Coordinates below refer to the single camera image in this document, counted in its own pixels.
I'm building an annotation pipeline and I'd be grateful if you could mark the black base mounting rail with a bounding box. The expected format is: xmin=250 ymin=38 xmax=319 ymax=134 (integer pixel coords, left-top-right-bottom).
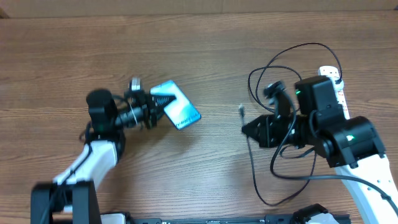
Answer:
xmin=99 ymin=203 xmax=352 ymax=224

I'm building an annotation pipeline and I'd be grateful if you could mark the blue Samsung Galaxy smartphone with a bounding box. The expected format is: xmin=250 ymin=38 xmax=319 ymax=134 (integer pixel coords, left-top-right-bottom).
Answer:
xmin=150 ymin=80 xmax=201 ymax=129

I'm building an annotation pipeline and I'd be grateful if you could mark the black USB charging cable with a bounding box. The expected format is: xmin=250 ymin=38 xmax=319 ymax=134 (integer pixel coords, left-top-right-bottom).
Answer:
xmin=238 ymin=42 xmax=343 ymax=207

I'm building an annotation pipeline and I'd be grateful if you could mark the white power strip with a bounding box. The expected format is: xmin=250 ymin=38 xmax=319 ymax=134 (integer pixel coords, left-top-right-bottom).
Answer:
xmin=317 ymin=66 xmax=350 ymax=119

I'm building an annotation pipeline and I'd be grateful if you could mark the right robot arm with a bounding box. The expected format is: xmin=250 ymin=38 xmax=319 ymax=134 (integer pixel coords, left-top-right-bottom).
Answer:
xmin=242 ymin=76 xmax=397 ymax=223

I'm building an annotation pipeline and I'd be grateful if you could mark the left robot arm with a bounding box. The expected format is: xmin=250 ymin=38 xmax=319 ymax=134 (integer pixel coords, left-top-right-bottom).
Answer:
xmin=30 ymin=89 xmax=176 ymax=223

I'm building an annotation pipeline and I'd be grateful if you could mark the white charger plug adapter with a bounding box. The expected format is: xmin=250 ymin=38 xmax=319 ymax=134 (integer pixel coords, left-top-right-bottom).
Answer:
xmin=332 ymin=77 xmax=345 ymax=91

